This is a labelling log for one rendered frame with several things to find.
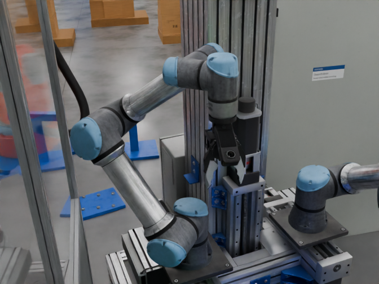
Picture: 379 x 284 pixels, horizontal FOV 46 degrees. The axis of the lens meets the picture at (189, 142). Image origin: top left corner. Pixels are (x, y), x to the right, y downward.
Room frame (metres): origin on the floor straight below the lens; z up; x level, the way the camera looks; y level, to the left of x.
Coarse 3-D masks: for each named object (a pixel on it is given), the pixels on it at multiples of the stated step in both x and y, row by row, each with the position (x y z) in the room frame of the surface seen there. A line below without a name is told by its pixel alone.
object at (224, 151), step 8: (216, 128) 1.01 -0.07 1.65; (224, 128) 1.02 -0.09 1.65; (232, 128) 1.02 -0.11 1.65; (216, 136) 1.00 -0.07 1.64; (224, 136) 1.00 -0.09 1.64; (232, 136) 1.00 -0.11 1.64; (224, 144) 0.98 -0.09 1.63; (232, 144) 0.98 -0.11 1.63; (224, 152) 0.96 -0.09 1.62; (232, 152) 0.95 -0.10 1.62; (224, 160) 0.94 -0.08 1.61; (232, 160) 0.94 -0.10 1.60
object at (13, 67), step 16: (0, 0) 0.82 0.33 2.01; (0, 16) 0.84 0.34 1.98; (48, 16) 1.68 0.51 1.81; (0, 32) 0.84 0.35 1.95; (48, 32) 1.68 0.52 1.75; (16, 64) 0.85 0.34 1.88; (16, 80) 0.84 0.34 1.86; (16, 96) 0.84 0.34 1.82; (64, 112) 1.69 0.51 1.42; (32, 128) 0.88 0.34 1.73; (64, 128) 1.68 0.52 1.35; (32, 144) 0.84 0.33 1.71; (32, 160) 0.84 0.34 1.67; (32, 176) 0.84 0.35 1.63; (48, 208) 0.87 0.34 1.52; (80, 208) 1.68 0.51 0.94; (48, 224) 0.84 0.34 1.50; (48, 240) 0.84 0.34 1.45
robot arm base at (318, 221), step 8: (296, 208) 1.40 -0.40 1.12; (304, 208) 1.37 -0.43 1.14; (320, 208) 1.36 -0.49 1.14; (288, 216) 1.43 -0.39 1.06; (296, 216) 1.38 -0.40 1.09; (304, 216) 1.36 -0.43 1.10; (312, 216) 1.36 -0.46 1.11; (320, 216) 1.36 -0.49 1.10; (296, 224) 1.37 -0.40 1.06; (304, 224) 1.36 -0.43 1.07; (312, 224) 1.35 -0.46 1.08; (320, 224) 1.35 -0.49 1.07; (304, 232) 1.35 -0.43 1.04; (312, 232) 1.34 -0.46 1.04
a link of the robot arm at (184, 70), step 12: (168, 60) 1.10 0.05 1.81; (180, 60) 1.08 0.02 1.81; (192, 60) 1.08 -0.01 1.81; (204, 60) 1.07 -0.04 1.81; (168, 72) 1.07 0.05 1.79; (180, 72) 1.06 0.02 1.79; (192, 72) 1.05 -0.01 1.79; (168, 84) 1.09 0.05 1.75; (180, 84) 1.06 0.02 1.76; (192, 84) 1.04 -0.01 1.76
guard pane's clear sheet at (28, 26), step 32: (32, 0) 1.43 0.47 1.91; (32, 32) 1.29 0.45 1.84; (0, 64) 0.79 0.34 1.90; (32, 64) 1.18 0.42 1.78; (0, 96) 0.73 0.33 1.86; (32, 96) 1.07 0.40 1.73; (0, 128) 0.68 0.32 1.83; (0, 160) 0.63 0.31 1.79; (64, 160) 1.54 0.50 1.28; (0, 192) 0.58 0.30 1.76; (32, 192) 0.82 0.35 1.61; (64, 192) 1.36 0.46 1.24; (0, 224) 0.54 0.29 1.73; (32, 224) 0.75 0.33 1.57; (64, 224) 1.21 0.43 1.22; (0, 256) 0.50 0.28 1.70; (32, 256) 0.68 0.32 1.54; (64, 256) 1.07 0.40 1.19
